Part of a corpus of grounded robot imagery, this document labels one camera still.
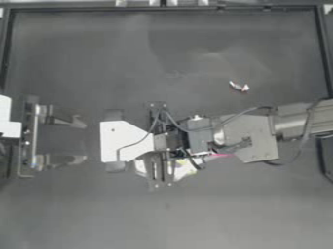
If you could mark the clear bag with pink zip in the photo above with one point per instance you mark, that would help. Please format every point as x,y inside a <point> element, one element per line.
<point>186,167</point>

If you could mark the candy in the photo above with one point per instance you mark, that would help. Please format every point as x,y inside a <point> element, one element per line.
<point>238,86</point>

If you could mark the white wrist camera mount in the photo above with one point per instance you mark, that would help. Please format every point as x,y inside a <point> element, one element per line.
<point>8,120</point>
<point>121,142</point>

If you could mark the black table frame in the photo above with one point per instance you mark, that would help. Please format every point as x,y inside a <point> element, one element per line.
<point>130,7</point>

